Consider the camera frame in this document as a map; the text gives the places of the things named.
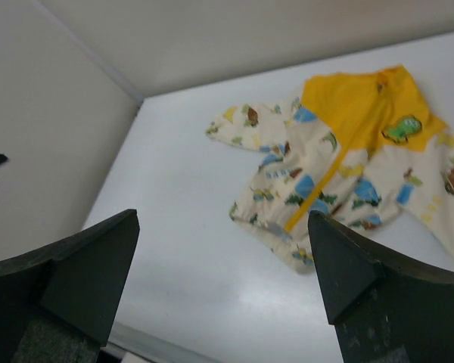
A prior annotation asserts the cream yellow dinosaur print jacket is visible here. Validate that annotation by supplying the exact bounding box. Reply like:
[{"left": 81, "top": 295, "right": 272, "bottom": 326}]
[{"left": 206, "top": 66, "right": 454, "bottom": 275}]

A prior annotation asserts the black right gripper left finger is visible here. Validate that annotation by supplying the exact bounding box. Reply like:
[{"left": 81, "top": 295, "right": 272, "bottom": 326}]
[{"left": 0, "top": 209, "right": 140, "bottom": 362}]

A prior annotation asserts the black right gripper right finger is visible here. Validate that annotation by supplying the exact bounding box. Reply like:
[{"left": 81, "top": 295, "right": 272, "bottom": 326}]
[{"left": 308, "top": 211, "right": 454, "bottom": 362}]

